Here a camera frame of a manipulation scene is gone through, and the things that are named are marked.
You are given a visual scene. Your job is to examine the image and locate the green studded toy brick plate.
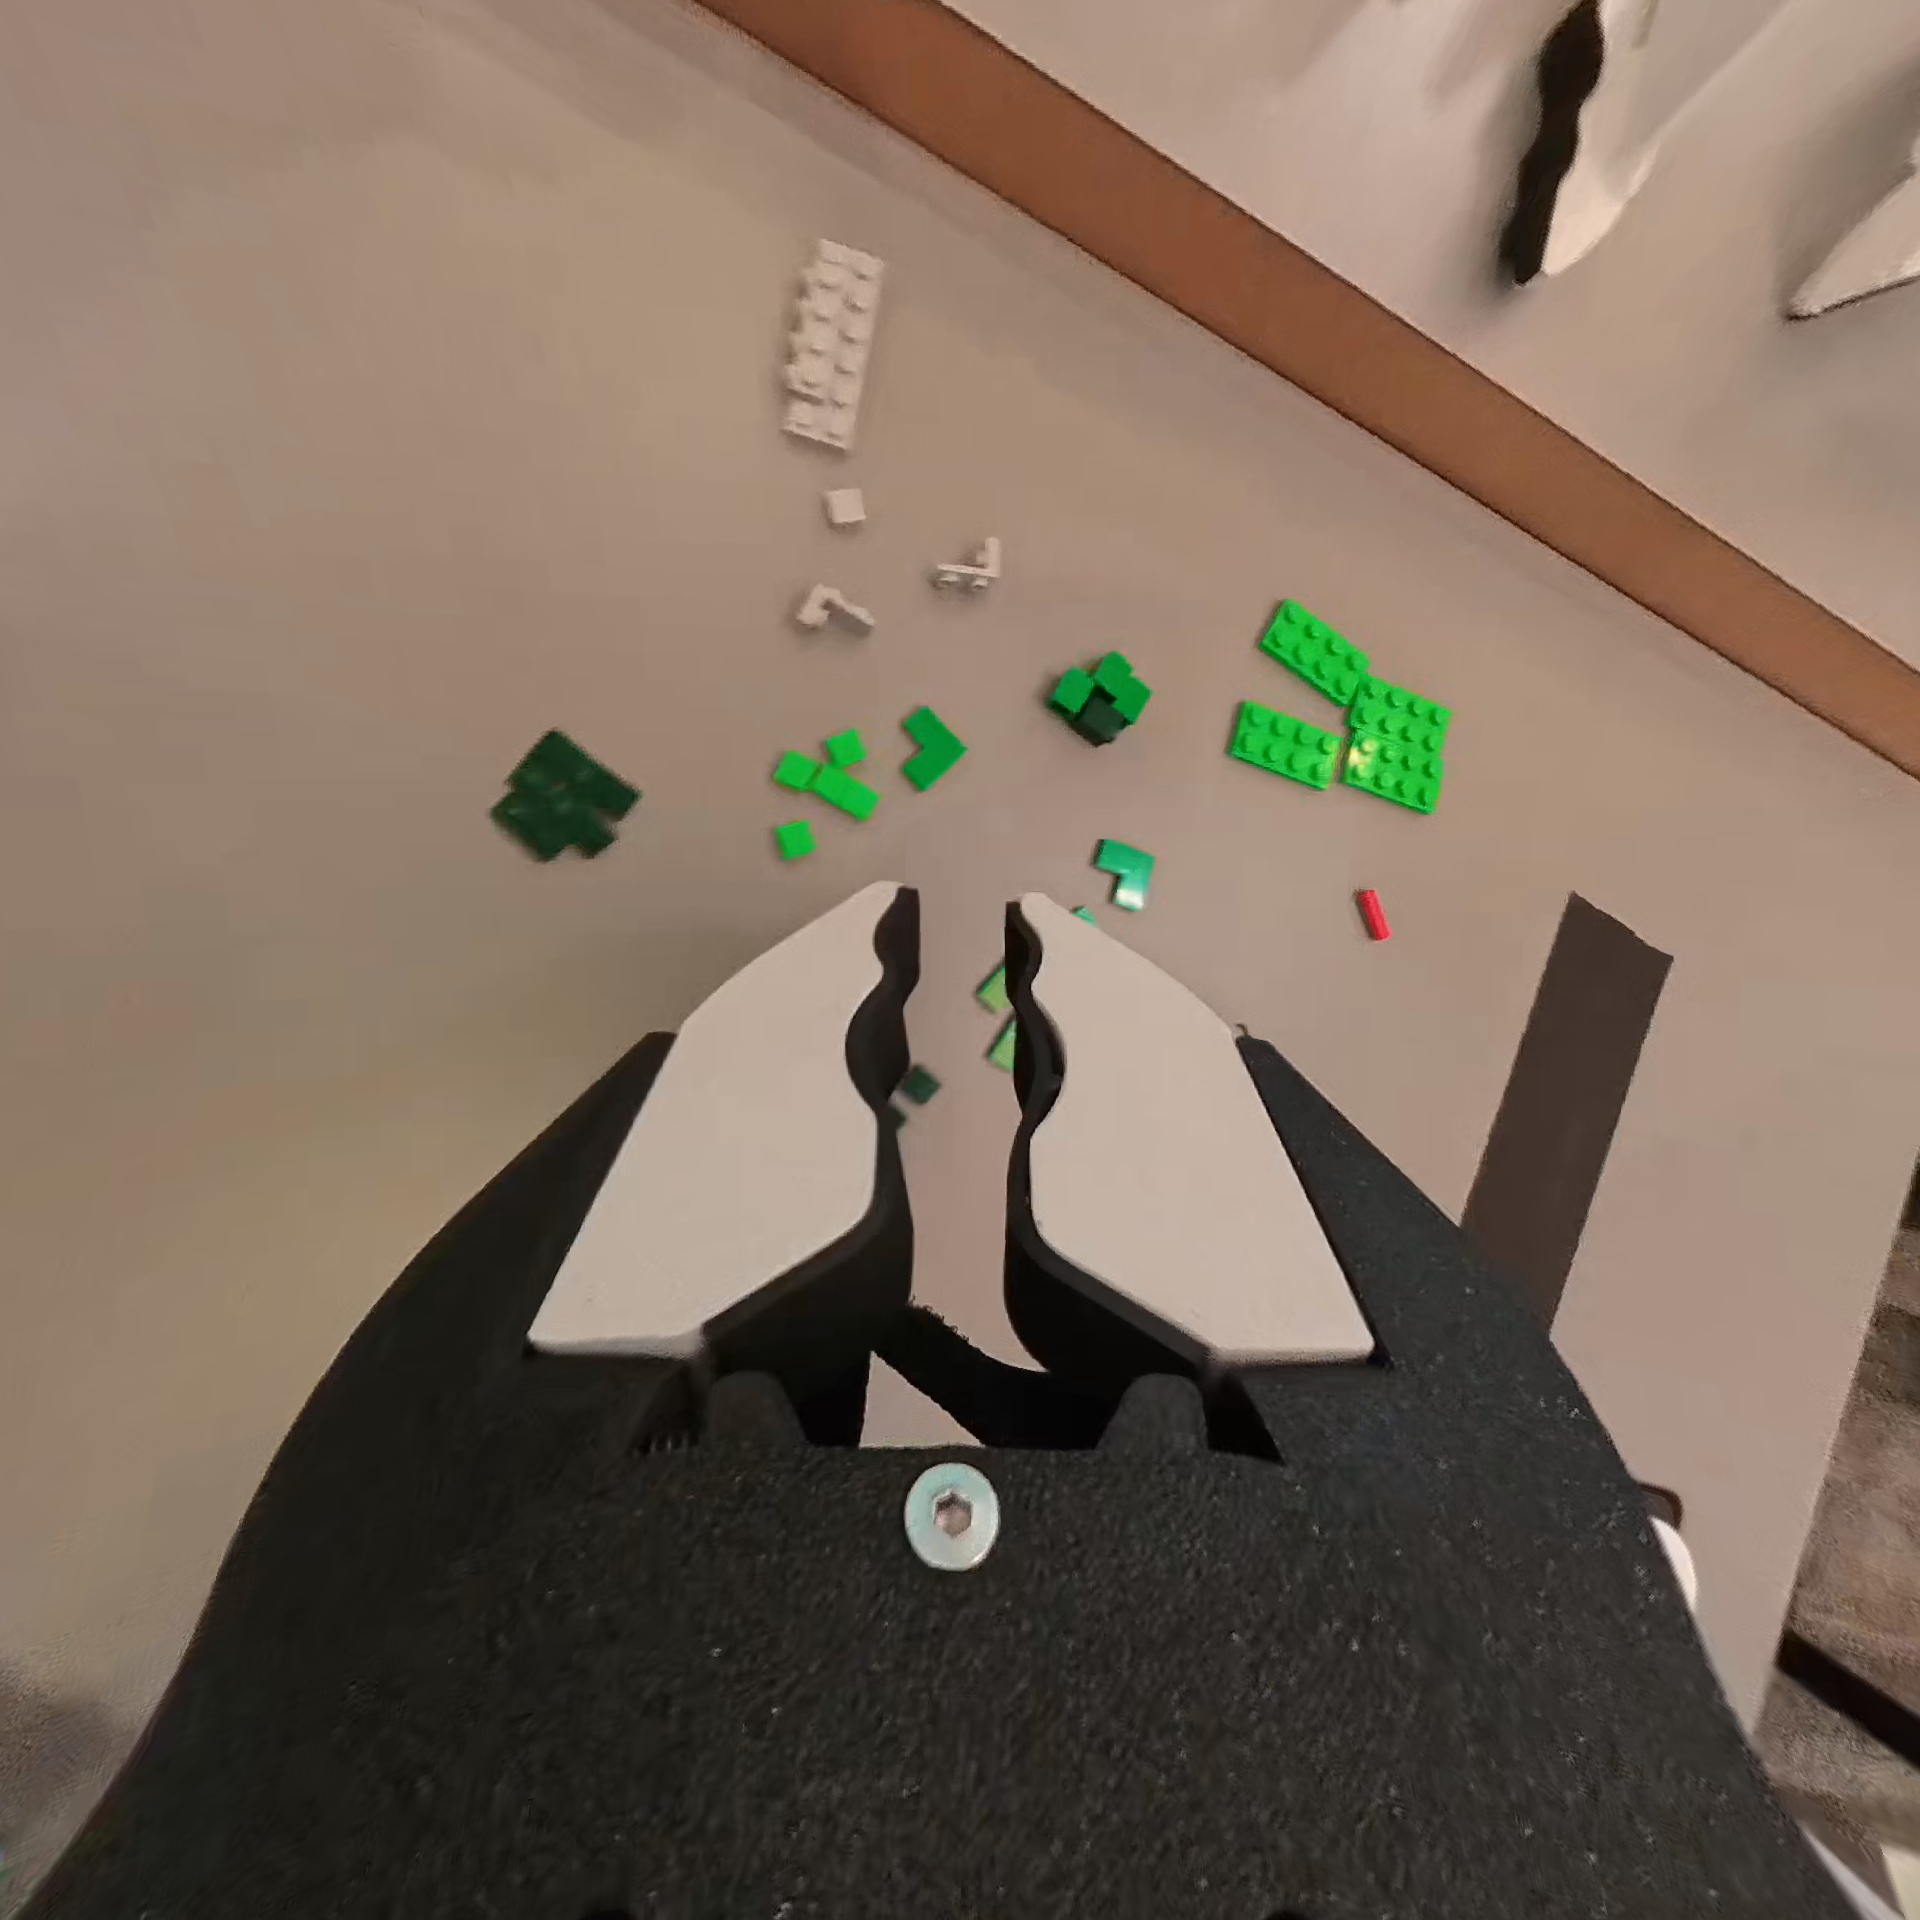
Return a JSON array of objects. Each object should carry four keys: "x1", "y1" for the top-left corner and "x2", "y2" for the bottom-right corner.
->
[
  {"x1": 1227, "y1": 700, "x2": 1343, "y2": 792},
  {"x1": 1260, "y1": 600, "x2": 1370, "y2": 704}
]

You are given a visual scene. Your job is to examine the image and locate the large green studded brick plate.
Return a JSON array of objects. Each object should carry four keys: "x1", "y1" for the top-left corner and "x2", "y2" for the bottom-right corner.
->
[{"x1": 1342, "y1": 679, "x2": 1451, "y2": 817}]

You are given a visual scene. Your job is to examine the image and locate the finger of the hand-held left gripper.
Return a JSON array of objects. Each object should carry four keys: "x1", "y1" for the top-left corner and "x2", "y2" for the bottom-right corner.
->
[
  {"x1": 1500, "y1": 0, "x2": 1670, "y2": 288},
  {"x1": 1784, "y1": 143, "x2": 1920, "y2": 320}
]

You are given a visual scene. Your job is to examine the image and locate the dark brown strip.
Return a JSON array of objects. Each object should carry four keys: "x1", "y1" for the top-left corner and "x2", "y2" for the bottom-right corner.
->
[{"x1": 1463, "y1": 891, "x2": 1672, "y2": 1328}]

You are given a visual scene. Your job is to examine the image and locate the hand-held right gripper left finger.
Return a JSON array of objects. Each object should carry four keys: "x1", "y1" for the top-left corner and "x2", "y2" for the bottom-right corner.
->
[{"x1": 528, "y1": 882, "x2": 922, "y2": 1449}]

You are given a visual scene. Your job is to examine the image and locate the green toy brick block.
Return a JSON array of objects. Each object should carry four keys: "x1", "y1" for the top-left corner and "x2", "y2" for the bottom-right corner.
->
[{"x1": 1046, "y1": 652, "x2": 1154, "y2": 748}]

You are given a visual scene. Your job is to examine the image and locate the long white toy brick plate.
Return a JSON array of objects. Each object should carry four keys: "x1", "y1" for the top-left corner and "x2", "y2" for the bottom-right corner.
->
[{"x1": 779, "y1": 239, "x2": 887, "y2": 449}]

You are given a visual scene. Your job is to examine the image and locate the dark green toy brick pile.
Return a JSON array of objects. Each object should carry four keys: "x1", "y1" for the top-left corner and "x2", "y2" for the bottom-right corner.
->
[{"x1": 488, "y1": 730, "x2": 642, "y2": 864}]

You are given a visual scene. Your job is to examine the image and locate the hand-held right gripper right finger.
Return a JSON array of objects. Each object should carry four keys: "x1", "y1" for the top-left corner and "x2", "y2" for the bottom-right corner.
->
[{"x1": 1000, "y1": 891, "x2": 1379, "y2": 1443}]

